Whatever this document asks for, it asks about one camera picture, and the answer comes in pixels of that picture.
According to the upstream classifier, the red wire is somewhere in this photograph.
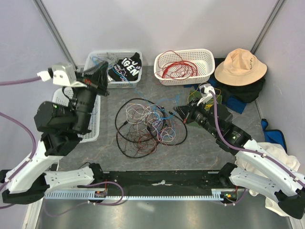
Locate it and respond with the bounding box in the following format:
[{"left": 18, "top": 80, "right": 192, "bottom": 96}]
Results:
[{"left": 154, "top": 50, "right": 198, "bottom": 81}]

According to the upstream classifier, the grey cloth in basket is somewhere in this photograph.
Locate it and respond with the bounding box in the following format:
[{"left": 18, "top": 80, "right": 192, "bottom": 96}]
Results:
[{"left": 91, "top": 52, "right": 119, "bottom": 65}]

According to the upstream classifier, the white cloth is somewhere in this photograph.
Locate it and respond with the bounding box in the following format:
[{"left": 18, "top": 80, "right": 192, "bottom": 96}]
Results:
[{"left": 235, "top": 142, "right": 300, "bottom": 217}]

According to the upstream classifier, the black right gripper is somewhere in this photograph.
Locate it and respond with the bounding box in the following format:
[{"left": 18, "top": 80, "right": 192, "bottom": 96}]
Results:
[{"left": 173, "top": 96, "right": 219, "bottom": 137}]

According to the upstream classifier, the black garment under hat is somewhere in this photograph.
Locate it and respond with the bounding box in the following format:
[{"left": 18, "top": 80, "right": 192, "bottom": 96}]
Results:
[{"left": 209, "top": 73, "right": 265, "bottom": 103}]

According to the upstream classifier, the white wire in pile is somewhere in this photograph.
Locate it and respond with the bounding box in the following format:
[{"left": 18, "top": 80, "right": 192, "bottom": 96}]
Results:
[{"left": 125, "top": 102, "right": 176, "bottom": 144}]

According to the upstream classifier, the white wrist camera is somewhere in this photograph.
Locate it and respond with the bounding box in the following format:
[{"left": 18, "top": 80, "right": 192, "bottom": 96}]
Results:
[
  {"left": 37, "top": 62, "right": 87, "bottom": 88},
  {"left": 197, "top": 83, "right": 215, "bottom": 106}
]

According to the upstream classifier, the blue cable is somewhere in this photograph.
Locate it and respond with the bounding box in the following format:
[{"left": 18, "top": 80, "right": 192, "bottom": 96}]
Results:
[{"left": 91, "top": 56, "right": 182, "bottom": 122}]

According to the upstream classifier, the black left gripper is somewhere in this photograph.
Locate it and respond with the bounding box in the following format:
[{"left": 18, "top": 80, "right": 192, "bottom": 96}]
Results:
[{"left": 71, "top": 61, "right": 112, "bottom": 133}]

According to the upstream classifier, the aluminium corner post left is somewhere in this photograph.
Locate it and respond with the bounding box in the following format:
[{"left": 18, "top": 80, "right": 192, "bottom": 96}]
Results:
[{"left": 33, "top": 0, "right": 77, "bottom": 68}]

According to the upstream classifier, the aluminium corner post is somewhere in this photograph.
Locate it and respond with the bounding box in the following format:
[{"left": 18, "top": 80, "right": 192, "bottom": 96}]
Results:
[
  {"left": 250, "top": 0, "right": 286, "bottom": 54},
  {"left": 33, "top": 0, "right": 77, "bottom": 68}
]

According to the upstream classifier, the black printed t-shirt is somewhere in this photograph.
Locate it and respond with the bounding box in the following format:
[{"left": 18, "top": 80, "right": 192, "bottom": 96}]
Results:
[{"left": 108, "top": 52, "right": 142, "bottom": 82}]

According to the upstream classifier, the white oval perforated basket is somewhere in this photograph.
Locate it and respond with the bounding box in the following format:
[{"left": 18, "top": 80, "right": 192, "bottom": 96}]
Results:
[{"left": 153, "top": 49, "right": 215, "bottom": 86}]

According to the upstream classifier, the white rectangular basket left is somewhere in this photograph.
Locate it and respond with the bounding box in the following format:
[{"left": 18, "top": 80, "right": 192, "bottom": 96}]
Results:
[{"left": 52, "top": 89, "right": 101, "bottom": 143}]

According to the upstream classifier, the red cable in basket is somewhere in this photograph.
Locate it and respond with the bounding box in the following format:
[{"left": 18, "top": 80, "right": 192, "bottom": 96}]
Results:
[{"left": 162, "top": 60, "right": 198, "bottom": 79}]

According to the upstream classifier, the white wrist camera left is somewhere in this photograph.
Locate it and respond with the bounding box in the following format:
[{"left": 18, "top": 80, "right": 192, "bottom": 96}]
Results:
[{"left": 37, "top": 62, "right": 87, "bottom": 88}]

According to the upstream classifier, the thick black cable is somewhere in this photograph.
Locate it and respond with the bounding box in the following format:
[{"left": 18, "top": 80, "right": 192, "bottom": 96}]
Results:
[{"left": 115, "top": 98, "right": 188, "bottom": 159}]

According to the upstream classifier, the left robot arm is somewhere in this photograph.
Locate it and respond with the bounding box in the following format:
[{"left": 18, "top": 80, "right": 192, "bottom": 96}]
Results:
[{"left": 0, "top": 61, "right": 109, "bottom": 208}]

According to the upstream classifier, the blue cloth at wall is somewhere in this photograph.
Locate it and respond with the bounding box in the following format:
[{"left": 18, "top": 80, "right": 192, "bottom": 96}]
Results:
[{"left": 261, "top": 118, "right": 287, "bottom": 153}]

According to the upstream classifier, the brown wire in pile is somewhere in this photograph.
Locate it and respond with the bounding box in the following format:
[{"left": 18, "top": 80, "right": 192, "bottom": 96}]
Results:
[{"left": 119, "top": 107, "right": 177, "bottom": 155}]

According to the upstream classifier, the white rectangular basket back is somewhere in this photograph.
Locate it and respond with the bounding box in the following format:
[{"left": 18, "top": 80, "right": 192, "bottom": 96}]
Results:
[{"left": 84, "top": 51, "right": 142, "bottom": 88}]

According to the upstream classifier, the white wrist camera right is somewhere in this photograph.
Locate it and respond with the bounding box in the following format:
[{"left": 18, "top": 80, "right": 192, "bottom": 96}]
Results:
[{"left": 197, "top": 83, "right": 215, "bottom": 106}]

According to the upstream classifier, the slotted cable duct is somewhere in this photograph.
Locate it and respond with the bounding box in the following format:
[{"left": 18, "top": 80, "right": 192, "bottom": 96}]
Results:
[{"left": 44, "top": 189, "right": 231, "bottom": 201}]

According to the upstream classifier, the beige bucket hat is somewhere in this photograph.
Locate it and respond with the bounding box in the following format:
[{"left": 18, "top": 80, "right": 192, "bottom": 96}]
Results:
[{"left": 214, "top": 48, "right": 267, "bottom": 86}]

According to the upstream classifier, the green rectangular tray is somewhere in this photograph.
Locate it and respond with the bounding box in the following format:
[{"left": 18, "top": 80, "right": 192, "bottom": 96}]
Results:
[{"left": 187, "top": 88, "right": 223, "bottom": 111}]

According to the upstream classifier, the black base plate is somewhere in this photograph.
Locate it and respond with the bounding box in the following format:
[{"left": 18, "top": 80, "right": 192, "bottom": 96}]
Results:
[{"left": 94, "top": 170, "right": 237, "bottom": 195}]

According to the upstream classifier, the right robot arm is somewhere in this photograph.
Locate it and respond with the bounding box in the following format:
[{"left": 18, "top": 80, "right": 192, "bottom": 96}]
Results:
[{"left": 174, "top": 100, "right": 305, "bottom": 219}]

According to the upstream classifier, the aluminium corner post right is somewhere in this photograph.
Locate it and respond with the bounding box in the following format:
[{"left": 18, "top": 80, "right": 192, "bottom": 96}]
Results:
[{"left": 250, "top": 0, "right": 286, "bottom": 54}]

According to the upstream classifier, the white rectangular basket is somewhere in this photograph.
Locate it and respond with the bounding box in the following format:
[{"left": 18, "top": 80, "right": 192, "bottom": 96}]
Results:
[
  {"left": 84, "top": 51, "right": 142, "bottom": 88},
  {"left": 52, "top": 89, "right": 101, "bottom": 143}
]

